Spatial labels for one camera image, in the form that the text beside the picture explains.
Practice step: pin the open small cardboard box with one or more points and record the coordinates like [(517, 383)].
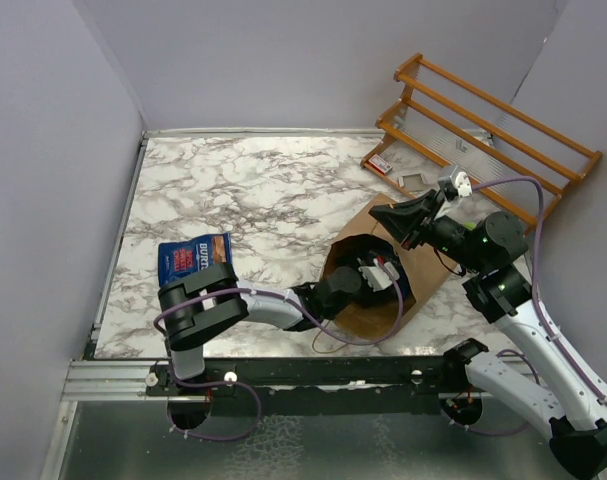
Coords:
[(413, 182)]

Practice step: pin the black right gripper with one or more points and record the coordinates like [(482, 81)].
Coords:
[(406, 218)]

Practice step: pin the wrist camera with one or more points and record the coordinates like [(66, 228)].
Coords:
[(380, 275), (454, 185)]

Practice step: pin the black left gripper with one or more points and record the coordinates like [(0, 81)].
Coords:
[(361, 262)]

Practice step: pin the blue Burts chips bag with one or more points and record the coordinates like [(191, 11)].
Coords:
[(179, 259)]

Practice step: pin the wooden two-tier rack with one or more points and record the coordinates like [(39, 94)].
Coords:
[(439, 119)]

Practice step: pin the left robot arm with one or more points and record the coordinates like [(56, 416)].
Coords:
[(198, 307)]

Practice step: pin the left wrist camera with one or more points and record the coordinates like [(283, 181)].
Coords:
[(380, 275)]

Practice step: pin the blue salt vinegar chips bag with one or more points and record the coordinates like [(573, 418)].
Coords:
[(404, 283)]

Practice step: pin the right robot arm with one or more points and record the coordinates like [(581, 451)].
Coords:
[(570, 409)]

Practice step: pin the small red white box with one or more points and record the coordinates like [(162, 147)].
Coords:
[(379, 164)]

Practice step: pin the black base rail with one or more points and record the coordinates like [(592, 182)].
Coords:
[(300, 386)]

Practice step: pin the brown paper bag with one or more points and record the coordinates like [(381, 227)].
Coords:
[(343, 297)]

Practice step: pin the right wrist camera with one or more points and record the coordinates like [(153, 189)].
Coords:
[(454, 185)]

